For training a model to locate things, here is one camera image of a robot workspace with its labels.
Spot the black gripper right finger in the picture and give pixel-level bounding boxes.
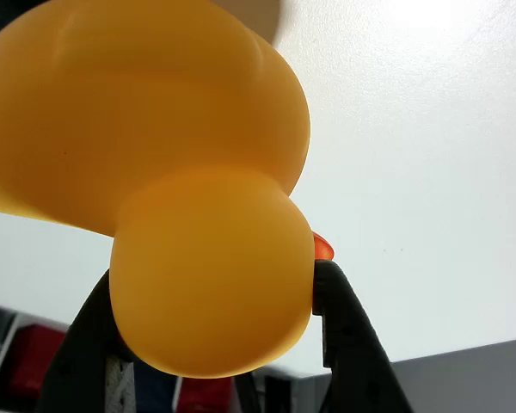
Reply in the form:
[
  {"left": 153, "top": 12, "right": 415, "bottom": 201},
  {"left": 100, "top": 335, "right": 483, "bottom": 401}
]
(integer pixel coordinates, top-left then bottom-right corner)
[{"left": 311, "top": 259, "right": 415, "bottom": 413}]

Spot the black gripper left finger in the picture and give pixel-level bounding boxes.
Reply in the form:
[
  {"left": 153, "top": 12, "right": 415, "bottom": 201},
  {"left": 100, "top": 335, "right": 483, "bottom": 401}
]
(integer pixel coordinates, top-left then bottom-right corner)
[{"left": 36, "top": 268, "right": 138, "bottom": 413}]

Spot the yellow rubber duck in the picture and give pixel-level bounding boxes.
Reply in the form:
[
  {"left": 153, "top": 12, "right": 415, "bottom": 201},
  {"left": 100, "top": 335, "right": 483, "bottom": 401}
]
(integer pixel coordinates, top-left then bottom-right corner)
[{"left": 0, "top": 0, "right": 336, "bottom": 379}]

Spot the red storage box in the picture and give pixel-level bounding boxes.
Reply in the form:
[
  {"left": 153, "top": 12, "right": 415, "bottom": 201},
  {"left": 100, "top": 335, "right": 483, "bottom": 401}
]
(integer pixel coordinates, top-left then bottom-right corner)
[
  {"left": 181, "top": 377, "right": 236, "bottom": 413},
  {"left": 8, "top": 323, "right": 68, "bottom": 404}
]

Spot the blue storage box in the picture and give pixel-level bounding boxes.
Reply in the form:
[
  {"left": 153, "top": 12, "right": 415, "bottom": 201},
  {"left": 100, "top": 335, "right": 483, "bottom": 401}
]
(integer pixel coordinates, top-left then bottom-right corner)
[{"left": 133, "top": 359, "right": 176, "bottom": 413}]

